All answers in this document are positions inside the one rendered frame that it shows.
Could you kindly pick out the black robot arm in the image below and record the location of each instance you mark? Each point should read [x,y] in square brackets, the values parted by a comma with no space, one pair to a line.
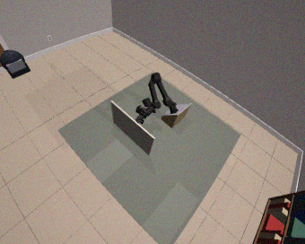
[155,104]

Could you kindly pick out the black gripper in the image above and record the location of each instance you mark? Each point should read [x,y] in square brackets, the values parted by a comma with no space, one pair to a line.
[143,115]

